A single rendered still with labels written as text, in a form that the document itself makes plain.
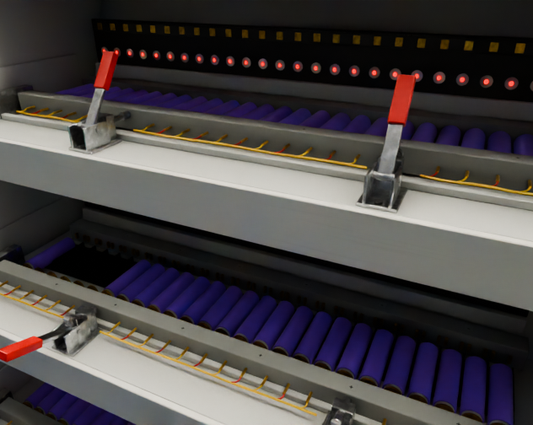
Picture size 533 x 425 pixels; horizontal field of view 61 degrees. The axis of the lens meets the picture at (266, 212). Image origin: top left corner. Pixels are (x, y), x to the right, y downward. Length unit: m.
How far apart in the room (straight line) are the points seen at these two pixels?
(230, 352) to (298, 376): 0.07
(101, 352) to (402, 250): 0.30
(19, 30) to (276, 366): 0.47
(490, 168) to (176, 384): 0.31
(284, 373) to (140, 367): 0.14
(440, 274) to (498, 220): 0.05
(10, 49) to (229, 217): 0.36
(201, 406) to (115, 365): 0.10
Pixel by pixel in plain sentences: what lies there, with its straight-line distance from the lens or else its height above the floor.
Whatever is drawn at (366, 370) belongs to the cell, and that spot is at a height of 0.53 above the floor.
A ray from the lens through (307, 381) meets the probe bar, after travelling 0.40.
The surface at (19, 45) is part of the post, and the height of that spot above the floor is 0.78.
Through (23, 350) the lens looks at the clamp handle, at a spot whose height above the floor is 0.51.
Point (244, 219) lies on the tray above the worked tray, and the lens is 0.35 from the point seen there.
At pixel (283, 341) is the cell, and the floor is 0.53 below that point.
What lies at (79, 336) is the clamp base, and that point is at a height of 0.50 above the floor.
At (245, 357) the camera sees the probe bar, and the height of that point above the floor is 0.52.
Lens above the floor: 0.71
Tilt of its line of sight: 9 degrees down
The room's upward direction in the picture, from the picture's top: 9 degrees clockwise
